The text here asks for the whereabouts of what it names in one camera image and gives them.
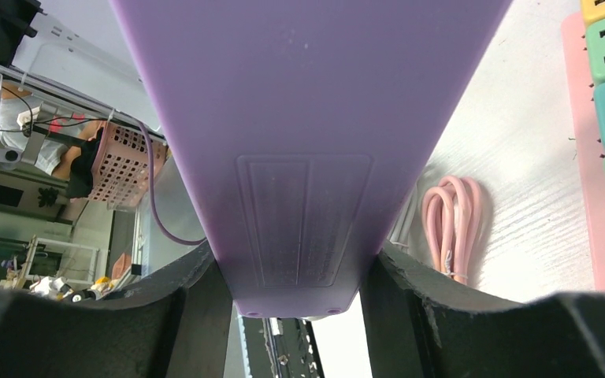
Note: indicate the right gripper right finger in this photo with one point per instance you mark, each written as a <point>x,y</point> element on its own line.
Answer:
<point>420,323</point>

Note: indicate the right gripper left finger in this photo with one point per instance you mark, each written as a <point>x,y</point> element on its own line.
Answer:
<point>172,323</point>

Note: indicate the purple power strip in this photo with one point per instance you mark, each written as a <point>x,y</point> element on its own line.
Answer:
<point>300,128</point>

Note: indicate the pink perforated basket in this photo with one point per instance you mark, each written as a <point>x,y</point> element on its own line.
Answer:
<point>120,171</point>

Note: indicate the pink power strip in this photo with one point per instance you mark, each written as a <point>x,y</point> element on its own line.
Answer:
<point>590,152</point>

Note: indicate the yellow adapter on pink strip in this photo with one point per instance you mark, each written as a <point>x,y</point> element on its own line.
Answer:
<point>592,11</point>

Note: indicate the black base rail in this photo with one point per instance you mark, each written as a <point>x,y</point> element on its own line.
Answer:
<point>275,347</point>

